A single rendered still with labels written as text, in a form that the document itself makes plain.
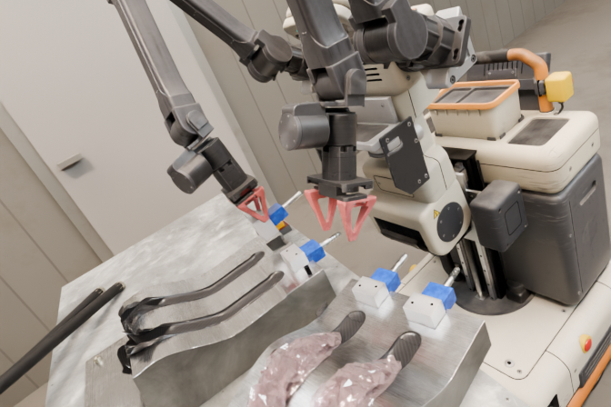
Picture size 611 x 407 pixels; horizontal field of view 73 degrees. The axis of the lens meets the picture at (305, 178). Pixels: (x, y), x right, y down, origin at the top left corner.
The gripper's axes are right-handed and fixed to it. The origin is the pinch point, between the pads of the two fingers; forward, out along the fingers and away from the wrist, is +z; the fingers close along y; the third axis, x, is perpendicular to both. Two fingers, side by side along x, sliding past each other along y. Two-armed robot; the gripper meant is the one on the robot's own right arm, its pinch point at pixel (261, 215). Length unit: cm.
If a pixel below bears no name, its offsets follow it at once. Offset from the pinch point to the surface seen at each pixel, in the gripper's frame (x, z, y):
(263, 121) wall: 62, 18, -194
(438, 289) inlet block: 11.6, 16.4, 35.7
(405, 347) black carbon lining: 1.0, 17.2, 38.4
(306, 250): 1.9, 8.4, 10.6
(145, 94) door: 9, -39, -173
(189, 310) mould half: -23.4, 4.0, 4.9
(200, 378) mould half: -27.9, 10.3, 16.5
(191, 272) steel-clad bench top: -22.1, 10.6, -29.8
